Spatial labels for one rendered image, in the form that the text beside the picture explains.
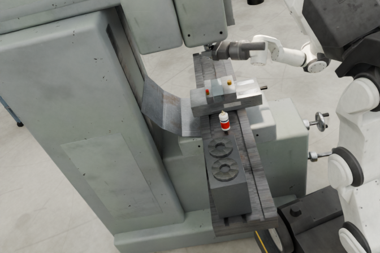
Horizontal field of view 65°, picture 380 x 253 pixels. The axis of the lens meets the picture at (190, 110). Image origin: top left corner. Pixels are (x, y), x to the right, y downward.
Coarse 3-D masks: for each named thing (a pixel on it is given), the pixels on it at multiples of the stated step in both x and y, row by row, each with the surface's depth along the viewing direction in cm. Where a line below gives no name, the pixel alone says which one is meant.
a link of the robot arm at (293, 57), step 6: (306, 48) 133; (288, 54) 129; (294, 54) 129; (300, 54) 130; (306, 54) 132; (312, 54) 129; (282, 60) 130; (288, 60) 130; (294, 60) 130; (300, 60) 130; (306, 60) 131; (312, 60) 128; (294, 66) 134; (300, 66) 134; (306, 66) 131
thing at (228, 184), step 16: (208, 144) 110; (224, 144) 106; (208, 160) 104; (224, 160) 101; (240, 160) 101; (208, 176) 99; (224, 176) 96; (240, 176) 96; (224, 192) 97; (240, 192) 97; (224, 208) 103; (240, 208) 104
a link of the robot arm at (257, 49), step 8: (256, 40) 126; (264, 40) 126; (240, 48) 127; (248, 48) 123; (256, 48) 122; (264, 48) 122; (240, 56) 129; (248, 56) 129; (256, 56) 125; (264, 56) 125; (256, 64) 128; (264, 64) 127
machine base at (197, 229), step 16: (208, 208) 193; (176, 224) 190; (192, 224) 187; (208, 224) 185; (128, 240) 189; (144, 240) 188; (160, 240) 188; (176, 240) 189; (192, 240) 190; (208, 240) 191; (224, 240) 192
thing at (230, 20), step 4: (224, 0) 121; (228, 0) 121; (224, 4) 122; (228, 4) 122; (224, 8) 124; (228, 8) 124; (228, 12) 125; (232, 12) 125; (228, 16) 126; (232, 16) 126; (228, 20) 127; (232, 20) 127; (228, 24) 128; (232, 24) 128
